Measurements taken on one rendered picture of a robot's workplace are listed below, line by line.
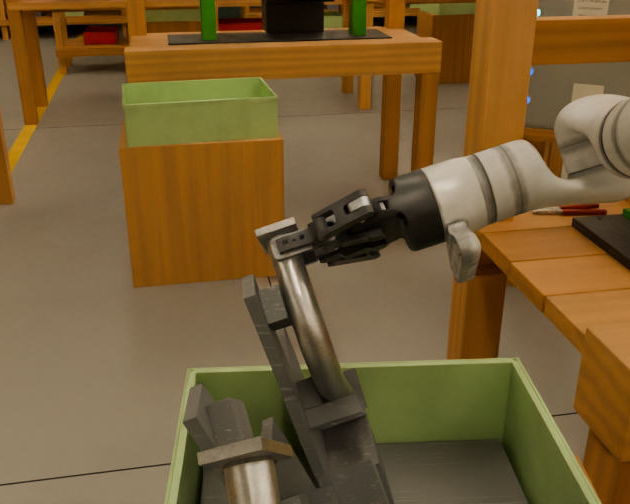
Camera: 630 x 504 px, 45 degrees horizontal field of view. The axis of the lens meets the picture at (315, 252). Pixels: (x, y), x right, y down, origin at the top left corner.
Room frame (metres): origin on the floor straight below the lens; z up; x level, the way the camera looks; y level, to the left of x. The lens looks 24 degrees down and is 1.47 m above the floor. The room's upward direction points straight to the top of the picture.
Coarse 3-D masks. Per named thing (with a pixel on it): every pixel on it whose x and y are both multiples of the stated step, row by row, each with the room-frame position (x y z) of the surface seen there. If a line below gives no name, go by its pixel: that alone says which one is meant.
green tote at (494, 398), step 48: (192, 384) 0.76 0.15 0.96; (240, 384) 0.79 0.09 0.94; (384, 384) 0.80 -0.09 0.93; (432, 384) 0.80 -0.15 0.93; (480, 384) 0.81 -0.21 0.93; (528, 384) 0.76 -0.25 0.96; (288, 432) 0.79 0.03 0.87; (384, 432) 0.80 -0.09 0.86; (432, 432) 0.80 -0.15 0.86; (480, 432) 0.81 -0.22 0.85; (528, 432) 0.73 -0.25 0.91; (192, 480) 0.68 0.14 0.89; (528, 480) 0.71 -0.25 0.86; (576, 480) 0.59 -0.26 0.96
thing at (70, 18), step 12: (0, 0) 9.76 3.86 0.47; (0, 12) 9.76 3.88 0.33; (36, 12) 9.89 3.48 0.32; (48, 12) 10.33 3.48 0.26; (72, 12) 9.95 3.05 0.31; (84, 12) 10.30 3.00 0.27; (96, 12) 10.33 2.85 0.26; (108, 12) 10.33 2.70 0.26; (120, 12) 10.33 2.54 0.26; (0, 24) 9.72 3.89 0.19; (48, 24) 9.82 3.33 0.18; (72, 24) 9.88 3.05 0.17
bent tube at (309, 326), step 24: (264, 240) 0.67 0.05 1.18; (288, 264) 0.65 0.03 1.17; (288, 288) 0.64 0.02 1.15; (312, 288) 0.65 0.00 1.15; (288, 312) 0.63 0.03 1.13; (312, 312) 0.62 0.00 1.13; (312, 336) 0.61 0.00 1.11; (312, 360) 0.61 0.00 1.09; (336, 360) 0.62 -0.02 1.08; (336, 384) 0.62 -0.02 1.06
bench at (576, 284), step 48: (480, 240) 1.42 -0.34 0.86; (528, 240) 1.38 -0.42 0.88; (576, 240) 1.38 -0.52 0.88; (480, 288) 1.47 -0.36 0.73; (528, 288) 1.20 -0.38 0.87; (576, 288) 1.17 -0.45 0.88; (624, 288) 1.17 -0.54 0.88; (480, 336) 1.47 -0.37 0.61; (576, 336) 1.03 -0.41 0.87; (624, 480) 0.88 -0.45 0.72
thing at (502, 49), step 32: (480, 0) 1.53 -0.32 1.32; (512, 0) 1.47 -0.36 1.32; (480, 32) 1.51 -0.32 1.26; (512, 32) 1.47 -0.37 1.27; (480, 64) 1.50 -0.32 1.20; (512, 64) 1.47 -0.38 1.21; (480, 96) 1.49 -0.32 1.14; (512, 96) 1.47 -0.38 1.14; (480, 128) 1.47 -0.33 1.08; (512, 128) 1.48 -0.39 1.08
